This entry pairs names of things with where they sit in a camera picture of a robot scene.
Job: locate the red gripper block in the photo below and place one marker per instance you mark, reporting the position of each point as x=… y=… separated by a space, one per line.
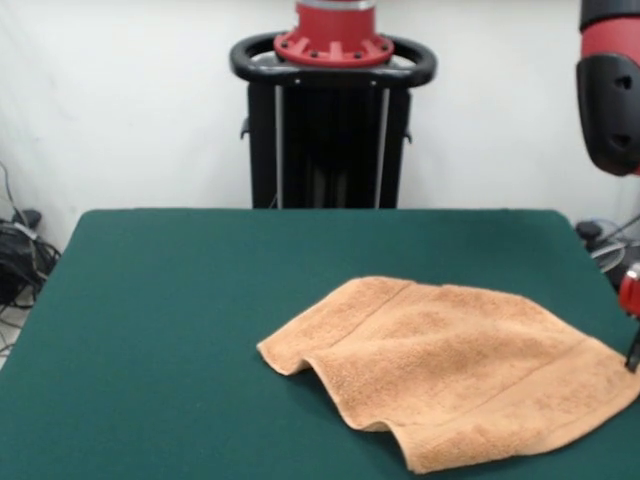
x=632 y=297

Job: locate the orange-brown terry towel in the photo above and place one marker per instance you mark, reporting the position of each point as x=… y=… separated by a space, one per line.
x=450 y=360

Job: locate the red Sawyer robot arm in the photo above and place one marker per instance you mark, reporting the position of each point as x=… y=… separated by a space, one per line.
x=610 y=110

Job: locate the dark green table cloth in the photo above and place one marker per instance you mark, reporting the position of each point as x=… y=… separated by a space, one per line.
x=125 y=350

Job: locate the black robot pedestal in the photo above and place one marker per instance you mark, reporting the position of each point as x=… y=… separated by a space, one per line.
x=340 y=150

